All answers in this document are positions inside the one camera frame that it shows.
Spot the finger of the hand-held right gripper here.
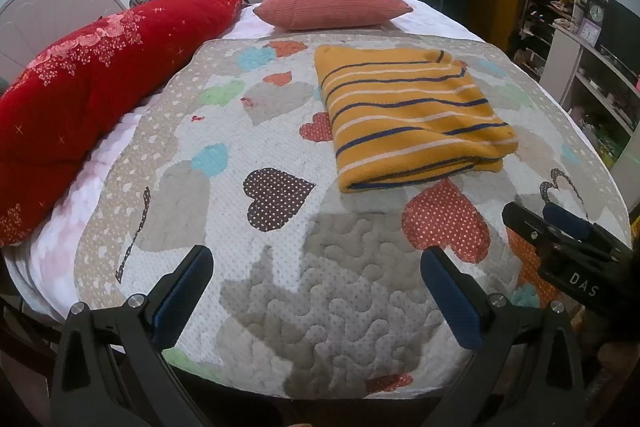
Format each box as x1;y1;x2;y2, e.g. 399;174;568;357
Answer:
501;202;557;258
542;203;608;243

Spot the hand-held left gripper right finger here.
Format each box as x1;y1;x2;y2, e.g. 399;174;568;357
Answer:
420;246;586;427

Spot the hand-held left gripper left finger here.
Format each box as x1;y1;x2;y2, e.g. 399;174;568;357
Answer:
50;245;216;427

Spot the yellow striped sweater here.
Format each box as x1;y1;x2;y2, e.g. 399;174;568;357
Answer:
313;45;519;194

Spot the heart patterned quilt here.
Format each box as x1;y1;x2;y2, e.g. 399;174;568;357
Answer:
74;29;632;400

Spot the white shelf unit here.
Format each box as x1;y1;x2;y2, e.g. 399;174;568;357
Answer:
542;24;640;168

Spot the small desk clock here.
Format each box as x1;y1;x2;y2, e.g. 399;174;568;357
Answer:
577;18;601;48

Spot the black television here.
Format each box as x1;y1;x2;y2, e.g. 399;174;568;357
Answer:
597;0;640;72

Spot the dark shoe rack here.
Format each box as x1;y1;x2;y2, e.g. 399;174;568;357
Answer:
510;0;588;78

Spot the dark table clock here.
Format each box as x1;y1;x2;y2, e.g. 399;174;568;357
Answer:
585;0;608;25

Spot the red floral blanket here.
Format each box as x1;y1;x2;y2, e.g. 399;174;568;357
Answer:
0;0;246;248

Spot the pink pillow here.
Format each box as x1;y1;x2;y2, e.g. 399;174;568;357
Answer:
252;0;414;31

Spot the beige bed headboard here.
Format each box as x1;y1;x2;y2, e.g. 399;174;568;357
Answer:
0;0;126;82

